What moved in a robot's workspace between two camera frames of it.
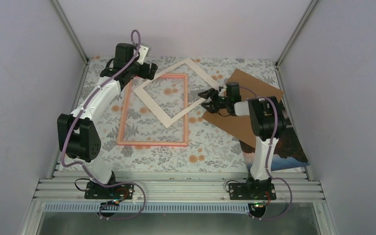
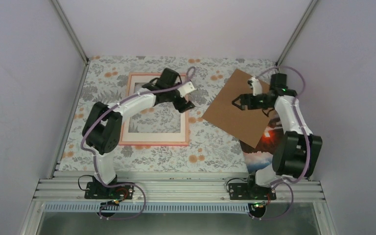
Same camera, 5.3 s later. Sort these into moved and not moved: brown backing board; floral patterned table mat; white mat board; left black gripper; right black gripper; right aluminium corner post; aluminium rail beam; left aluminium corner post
Moved: white mat board; left black gripper; right black gripper
Not moved: right aluminium corner post; brown backing board; floral patterned table mat; aluminium rail beam; left aluminium corner post
